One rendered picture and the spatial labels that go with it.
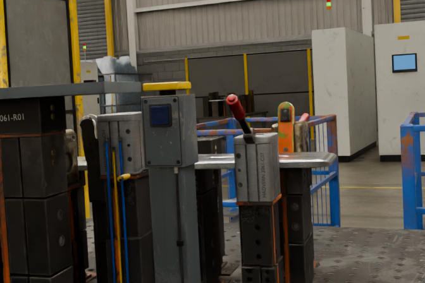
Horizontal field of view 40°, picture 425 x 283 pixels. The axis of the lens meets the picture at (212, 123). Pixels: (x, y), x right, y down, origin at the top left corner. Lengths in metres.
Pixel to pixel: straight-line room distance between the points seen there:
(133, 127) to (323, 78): 7.99
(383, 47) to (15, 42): 5.82
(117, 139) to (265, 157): 0.28
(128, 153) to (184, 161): 0.23
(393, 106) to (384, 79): 0.40
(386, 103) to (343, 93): 0.62
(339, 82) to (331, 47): 0.53
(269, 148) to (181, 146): 0.19
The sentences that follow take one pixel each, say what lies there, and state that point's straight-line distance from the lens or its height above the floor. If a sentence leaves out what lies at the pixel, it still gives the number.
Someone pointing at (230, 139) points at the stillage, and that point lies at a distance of 4.30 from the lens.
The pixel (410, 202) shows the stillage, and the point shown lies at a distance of 2.88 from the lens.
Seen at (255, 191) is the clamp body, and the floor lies 0.96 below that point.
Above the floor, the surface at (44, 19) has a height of 1.77.
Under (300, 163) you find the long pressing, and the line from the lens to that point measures 1.14.
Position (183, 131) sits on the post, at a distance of 0.91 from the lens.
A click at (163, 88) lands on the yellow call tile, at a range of 0.91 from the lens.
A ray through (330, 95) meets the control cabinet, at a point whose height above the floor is 1.00.
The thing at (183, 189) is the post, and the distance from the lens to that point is 0.92.
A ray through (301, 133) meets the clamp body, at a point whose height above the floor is 1.04.
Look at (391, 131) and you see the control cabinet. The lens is 8.95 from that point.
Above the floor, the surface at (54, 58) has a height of 1.48.
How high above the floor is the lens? 1.14
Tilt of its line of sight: 3 degrees down
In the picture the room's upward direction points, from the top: 3 degrees counter-clockwise
